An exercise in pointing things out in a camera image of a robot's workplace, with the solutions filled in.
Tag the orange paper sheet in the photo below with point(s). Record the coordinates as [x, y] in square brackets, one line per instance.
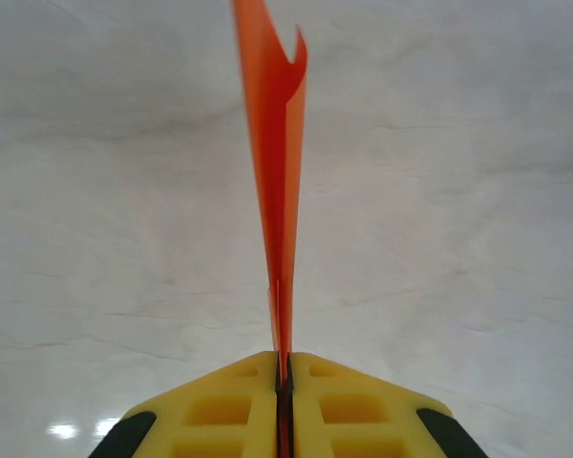
[272, 191]

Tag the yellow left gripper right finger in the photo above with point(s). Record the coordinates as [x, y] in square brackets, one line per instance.
[363, 420]

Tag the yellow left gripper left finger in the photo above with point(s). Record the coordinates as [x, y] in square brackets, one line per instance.
[210, 420]

